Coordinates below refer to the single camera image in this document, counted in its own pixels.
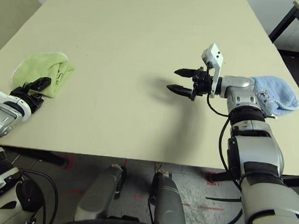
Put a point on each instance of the grey right robot leg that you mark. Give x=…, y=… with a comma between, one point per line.
x=168, y=210

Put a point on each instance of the folded light blue towel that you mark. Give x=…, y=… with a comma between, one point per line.
x=276, y=90

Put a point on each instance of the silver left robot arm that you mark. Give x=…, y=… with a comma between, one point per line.
x=0, y=117

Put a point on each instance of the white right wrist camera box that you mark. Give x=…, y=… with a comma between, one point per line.
x=215, y=53

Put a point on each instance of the grey robot leg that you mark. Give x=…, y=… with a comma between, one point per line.
x=168, y=210
x=94, y=203

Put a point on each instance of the black zip tie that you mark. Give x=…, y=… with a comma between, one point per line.
x=223, y=200

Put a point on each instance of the black table foot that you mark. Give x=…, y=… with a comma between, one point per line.
x=224, y=177
x=46, y=157

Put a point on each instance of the grey left robot leg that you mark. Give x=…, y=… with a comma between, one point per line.
x=94, y=203

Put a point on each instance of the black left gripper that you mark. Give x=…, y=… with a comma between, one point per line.
x=27, y=98

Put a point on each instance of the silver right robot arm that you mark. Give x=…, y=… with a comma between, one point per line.
x=254, y=150

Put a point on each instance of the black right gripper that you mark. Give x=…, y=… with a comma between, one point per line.
x=203, y=82

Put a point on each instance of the green terry towel white trim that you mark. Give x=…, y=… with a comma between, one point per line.
x=45, y=63

